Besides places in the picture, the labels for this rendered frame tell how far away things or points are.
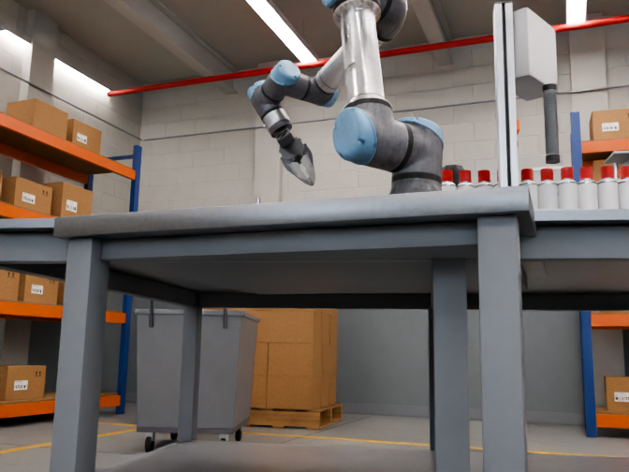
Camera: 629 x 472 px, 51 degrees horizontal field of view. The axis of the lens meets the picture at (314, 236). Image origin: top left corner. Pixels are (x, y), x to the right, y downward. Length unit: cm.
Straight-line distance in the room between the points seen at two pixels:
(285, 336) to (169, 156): 332
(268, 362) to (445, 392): 409
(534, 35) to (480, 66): 499
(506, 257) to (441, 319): 23
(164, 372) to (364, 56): 267
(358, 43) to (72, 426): 102
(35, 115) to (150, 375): 262
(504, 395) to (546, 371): 523
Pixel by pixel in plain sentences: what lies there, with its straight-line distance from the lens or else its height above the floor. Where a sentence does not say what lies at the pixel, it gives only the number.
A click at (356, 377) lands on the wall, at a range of 657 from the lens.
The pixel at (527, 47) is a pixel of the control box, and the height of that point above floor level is 136.
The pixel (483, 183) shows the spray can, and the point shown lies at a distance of 190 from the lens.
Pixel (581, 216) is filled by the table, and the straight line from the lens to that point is 125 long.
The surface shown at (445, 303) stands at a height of 66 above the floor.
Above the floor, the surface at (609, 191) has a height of 101.
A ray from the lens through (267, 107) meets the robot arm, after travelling 202.
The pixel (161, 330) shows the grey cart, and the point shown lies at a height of 68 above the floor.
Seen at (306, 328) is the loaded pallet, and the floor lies 76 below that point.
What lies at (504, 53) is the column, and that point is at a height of 136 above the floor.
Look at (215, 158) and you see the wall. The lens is 753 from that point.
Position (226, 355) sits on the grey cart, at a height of 55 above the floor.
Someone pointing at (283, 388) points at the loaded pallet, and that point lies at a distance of 523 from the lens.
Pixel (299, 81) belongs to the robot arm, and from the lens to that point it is 199.
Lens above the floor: 57
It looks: 10 degrees up
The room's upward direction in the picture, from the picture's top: 1 degrees clockwise
